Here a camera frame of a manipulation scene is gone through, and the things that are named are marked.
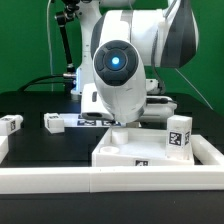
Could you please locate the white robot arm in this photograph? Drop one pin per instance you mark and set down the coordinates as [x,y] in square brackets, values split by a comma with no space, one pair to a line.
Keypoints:
[123,43]

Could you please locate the white square table top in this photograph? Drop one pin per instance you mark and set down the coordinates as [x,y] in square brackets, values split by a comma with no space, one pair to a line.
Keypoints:
[134,147]

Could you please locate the white left fence wall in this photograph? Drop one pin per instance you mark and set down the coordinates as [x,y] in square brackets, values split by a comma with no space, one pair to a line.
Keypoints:
[3,147]

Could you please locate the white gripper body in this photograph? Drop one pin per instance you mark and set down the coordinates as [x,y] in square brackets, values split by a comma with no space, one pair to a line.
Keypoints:
[158,109]

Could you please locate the white right fence wall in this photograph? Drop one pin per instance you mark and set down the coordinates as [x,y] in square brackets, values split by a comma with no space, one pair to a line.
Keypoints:
[205,152]

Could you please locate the white front fence wall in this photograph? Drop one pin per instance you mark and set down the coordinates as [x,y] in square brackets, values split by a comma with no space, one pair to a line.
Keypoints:
[110,179]

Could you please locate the fiducial marker sheet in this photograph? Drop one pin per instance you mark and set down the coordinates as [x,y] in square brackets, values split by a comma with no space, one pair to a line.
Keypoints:
[76,120]

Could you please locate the white fence wall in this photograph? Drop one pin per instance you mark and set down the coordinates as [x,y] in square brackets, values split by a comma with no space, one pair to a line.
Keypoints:
[110,179]
[205,152]
[3,147]

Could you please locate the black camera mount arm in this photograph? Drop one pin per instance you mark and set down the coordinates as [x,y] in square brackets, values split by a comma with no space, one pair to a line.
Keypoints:
[62,18]

